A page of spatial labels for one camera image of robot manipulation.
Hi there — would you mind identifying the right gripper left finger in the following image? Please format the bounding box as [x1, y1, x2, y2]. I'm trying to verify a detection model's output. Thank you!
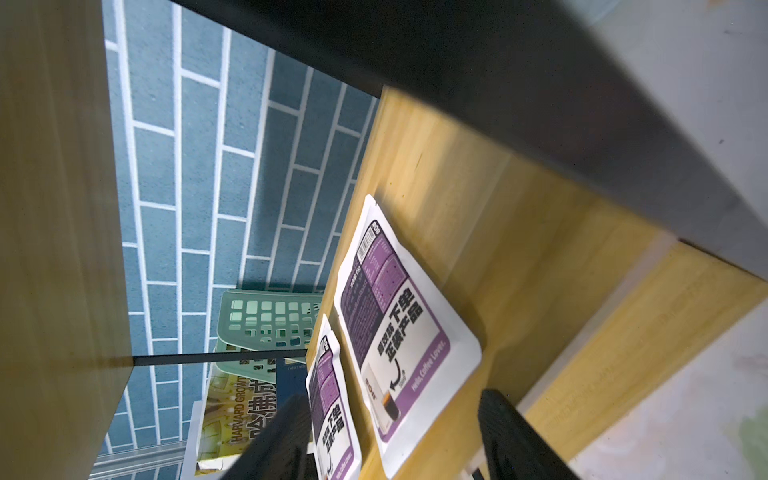
[222, 395, 311, 480]

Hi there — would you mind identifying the beige book tall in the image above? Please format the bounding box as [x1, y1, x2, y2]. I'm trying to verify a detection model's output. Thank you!
[182, 366, 278, 479]

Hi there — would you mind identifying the purple coffee bag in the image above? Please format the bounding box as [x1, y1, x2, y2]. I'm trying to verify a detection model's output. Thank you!
[334, 195, 482, 478]
[306, 316, 362, 480]

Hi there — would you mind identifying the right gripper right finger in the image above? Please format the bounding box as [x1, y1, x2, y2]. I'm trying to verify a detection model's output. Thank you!
[478, 389, 578, 480]

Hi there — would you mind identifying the dark blue book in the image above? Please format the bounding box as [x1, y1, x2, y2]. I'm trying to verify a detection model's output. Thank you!
[276, 358, 307, 410]

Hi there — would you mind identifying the green desk file organizer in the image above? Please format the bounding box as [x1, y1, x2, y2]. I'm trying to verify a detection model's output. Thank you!
[214, 290, 322, 382]

